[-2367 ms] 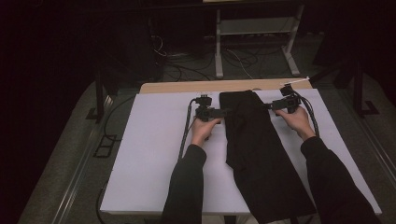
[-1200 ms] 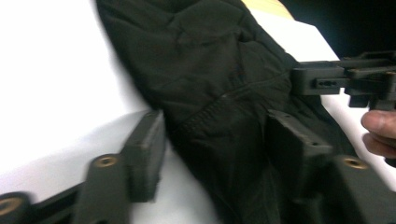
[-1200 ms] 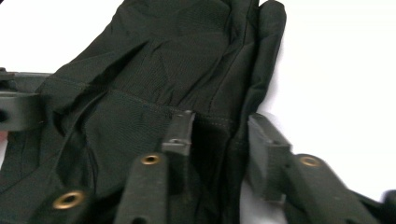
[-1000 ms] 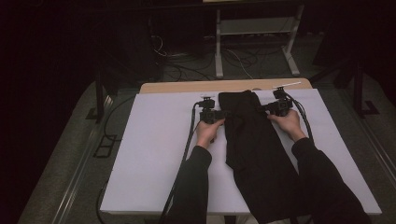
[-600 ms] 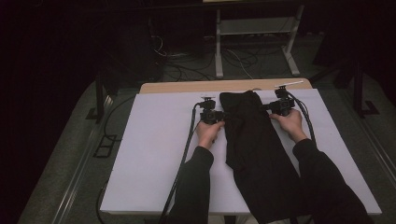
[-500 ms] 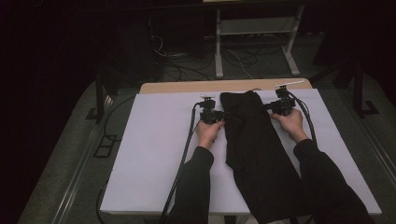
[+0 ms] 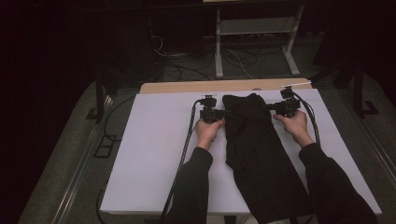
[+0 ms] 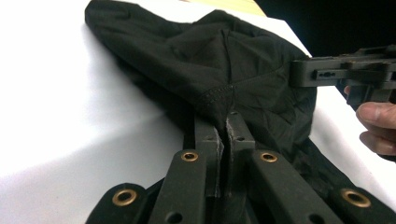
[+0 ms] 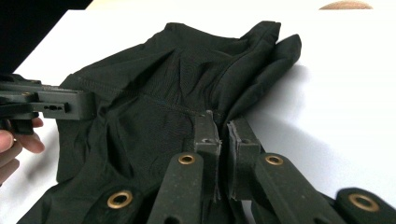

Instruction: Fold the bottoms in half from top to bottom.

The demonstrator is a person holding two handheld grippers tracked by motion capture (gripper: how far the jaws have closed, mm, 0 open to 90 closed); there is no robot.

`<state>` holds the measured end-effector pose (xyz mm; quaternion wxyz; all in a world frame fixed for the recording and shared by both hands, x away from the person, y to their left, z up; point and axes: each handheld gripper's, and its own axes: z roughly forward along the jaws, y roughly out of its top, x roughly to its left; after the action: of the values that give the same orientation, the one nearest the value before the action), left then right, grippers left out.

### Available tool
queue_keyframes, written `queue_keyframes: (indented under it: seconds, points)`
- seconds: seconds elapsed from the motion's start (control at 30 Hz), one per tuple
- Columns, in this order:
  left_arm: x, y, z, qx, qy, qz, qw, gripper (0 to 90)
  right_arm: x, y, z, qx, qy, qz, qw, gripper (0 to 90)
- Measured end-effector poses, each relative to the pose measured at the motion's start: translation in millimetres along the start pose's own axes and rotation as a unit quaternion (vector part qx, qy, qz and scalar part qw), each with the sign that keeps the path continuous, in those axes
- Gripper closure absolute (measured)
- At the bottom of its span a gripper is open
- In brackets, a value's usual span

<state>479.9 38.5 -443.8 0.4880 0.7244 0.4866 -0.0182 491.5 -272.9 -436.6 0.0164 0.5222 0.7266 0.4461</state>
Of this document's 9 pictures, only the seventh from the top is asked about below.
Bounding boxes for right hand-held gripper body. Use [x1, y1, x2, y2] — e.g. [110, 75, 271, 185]
[274, 81, 312, 119]

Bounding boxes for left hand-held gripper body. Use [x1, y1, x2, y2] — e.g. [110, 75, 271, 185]
[199, 92, 225, 124]

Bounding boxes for black pants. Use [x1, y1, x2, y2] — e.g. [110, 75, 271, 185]
[221, 92, 316, 224]

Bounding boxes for person's left hand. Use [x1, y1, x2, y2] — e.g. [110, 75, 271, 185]
[193, 119, 226, 151]

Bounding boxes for person's right hand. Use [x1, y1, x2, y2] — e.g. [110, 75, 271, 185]
[273, 110, 316, 148]

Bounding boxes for wooden table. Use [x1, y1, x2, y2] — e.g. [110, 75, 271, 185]
[138, 77, 313, 95]

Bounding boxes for white metal stand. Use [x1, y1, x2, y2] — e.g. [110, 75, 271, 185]
[214, 4, 305, 78]

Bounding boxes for white foam board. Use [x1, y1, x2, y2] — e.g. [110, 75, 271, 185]
[100, 88, 383, 217]

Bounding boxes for black metal stand with foot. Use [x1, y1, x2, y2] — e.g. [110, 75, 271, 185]
[351, 60, 380, 119]

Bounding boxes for right hand-held gripper black cable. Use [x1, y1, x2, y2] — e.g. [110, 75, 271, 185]
[290, 91, 321, 147]

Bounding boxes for hand-held gripper black cable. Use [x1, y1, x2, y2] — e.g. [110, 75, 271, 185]
[159, 99, 204, 224]
[290, 91, 321, 147]

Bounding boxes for left hand-held gripper black cable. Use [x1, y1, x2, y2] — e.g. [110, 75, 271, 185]
[159, 99, 204, 224]

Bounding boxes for white floor cable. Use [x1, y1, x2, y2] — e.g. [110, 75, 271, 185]
[225, 48, 254, 79]

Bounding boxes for tangle of black floor cables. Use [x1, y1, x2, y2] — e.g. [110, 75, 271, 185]
[150, 34, 260, 82]

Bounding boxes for long black floor cable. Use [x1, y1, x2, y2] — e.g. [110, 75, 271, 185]
[95, 94, 136, 224]

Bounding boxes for black metal post stand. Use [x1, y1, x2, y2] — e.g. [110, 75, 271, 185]
[85, 74, 113, 124]

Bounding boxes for black floor frame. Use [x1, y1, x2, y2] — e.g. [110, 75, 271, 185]
[92, 133, 119, 159]

